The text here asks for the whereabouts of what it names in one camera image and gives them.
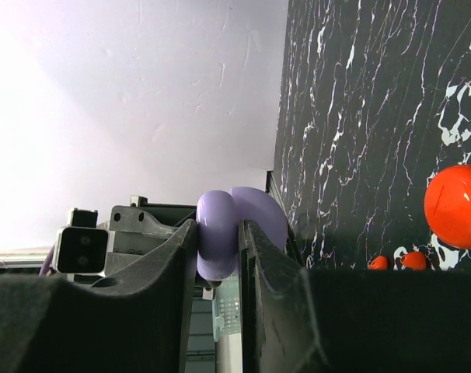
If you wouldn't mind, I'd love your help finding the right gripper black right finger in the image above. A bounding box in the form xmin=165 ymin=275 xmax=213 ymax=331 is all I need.
xmin=239 ymin=221 xmax=471 ymax=372

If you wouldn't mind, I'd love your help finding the orange earbud lower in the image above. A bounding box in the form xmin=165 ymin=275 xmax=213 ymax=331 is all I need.
xmin=368 ymin=255 xmax=389 ymax=270

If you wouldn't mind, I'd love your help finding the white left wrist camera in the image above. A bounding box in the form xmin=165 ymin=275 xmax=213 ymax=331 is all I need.
xmin=52 ymin=208 xmax=109 ymax=274

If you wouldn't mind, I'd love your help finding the orange earbud upper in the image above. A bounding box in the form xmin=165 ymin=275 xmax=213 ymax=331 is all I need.
xmin=400 ymin=251 xmax=427 ymax=270

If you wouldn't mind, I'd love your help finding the orange earbud charging case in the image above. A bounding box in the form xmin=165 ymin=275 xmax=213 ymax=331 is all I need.
xmin=424 ymin=165 xmax=471 ymax=249

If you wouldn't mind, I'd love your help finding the orange earbud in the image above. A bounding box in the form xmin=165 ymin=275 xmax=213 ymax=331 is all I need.
xmin=400 ymin=251 xmax=427 ymax=270
xmin=368 ymin=255 xmax=389 ymax=270

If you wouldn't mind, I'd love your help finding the lilac earbud charging case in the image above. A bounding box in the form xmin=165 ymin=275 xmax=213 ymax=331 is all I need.
xmin=196 ymin=186 xmax=288 ymax=281

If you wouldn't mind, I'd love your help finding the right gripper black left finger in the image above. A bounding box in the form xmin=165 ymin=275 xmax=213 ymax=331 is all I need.
xmin=0 ymin=220 xmax=197 ymax=372

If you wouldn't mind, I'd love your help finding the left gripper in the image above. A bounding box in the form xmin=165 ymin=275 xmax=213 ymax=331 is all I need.
xmin=93 ymin=196 xmax=198 ymax=288

